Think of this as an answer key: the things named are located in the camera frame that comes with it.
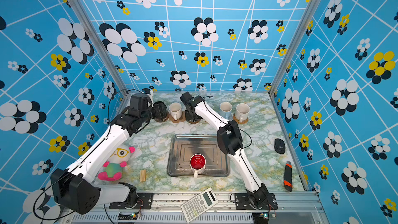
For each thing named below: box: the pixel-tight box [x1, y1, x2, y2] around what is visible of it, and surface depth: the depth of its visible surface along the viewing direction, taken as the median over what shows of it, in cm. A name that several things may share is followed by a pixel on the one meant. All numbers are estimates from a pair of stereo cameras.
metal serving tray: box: [166, 133, 231, 178], surface depth 90 cm
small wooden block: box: [139, 169, 147, 182], surface depth 82 cm
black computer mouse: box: [274, 138, 286, 154], surface depth 91 cm
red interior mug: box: [189, 153, 207, 179], surface depth 81 cm
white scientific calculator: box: [180, 187, 219, 223], surface depth 74 cm
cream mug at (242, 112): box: [234, 102, 251, 123], surface depth 101 cm
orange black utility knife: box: [283, 160, 293, 192], surface depth 82 cm
